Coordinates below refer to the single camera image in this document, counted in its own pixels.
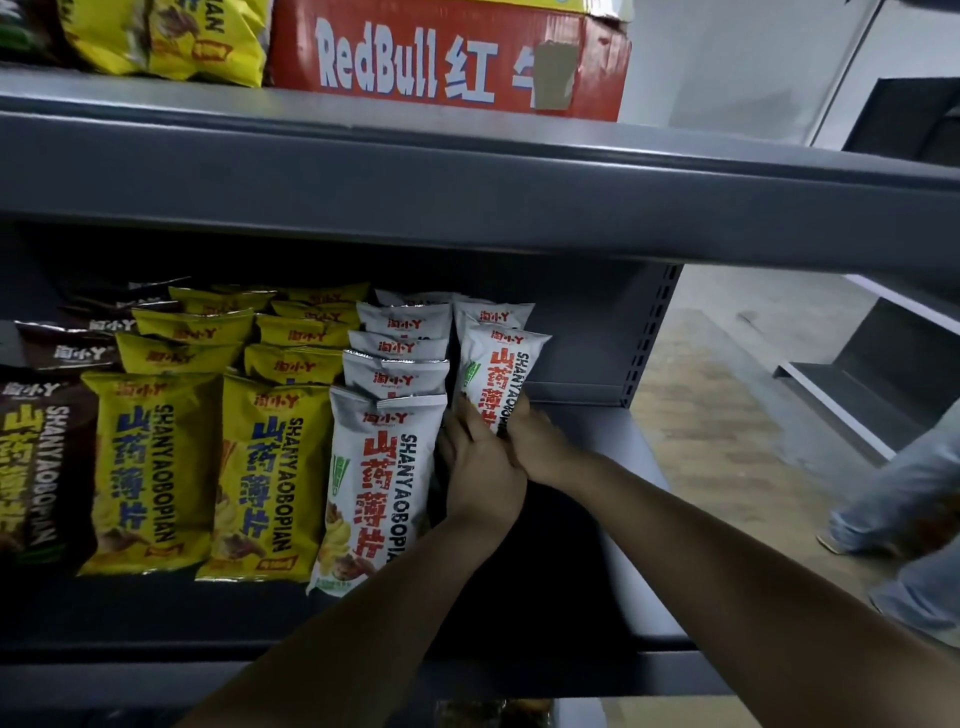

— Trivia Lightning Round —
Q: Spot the person's left forearm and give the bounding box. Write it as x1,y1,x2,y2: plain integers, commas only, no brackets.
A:
179,517,513,728

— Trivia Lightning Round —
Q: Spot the white snack packet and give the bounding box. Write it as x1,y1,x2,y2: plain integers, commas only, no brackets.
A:
374,289,460,307
455,323,554,441
452,299,537,340
347,329,451,361
306,385,450,600
356,301,454,336
341,349,452,400

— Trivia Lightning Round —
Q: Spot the person's right forearm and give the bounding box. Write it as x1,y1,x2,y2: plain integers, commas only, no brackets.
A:
569,449,960,728

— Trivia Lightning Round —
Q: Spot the dark grey metal shelf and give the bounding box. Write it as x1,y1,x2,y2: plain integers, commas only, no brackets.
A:
0,67,960,728

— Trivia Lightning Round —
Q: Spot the red carton with white lettering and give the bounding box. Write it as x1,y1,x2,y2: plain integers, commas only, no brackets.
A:
266,0,634,124

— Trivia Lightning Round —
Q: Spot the person's right hand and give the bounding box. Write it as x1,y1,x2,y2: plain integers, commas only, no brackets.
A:
506,395,598,490

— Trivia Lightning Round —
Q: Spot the person's left hand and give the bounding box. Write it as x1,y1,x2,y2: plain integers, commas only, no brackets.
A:
438,393,529,531

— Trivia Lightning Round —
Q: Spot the black wall shelving unit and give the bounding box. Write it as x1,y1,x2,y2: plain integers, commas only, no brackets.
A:
773,74,960,463

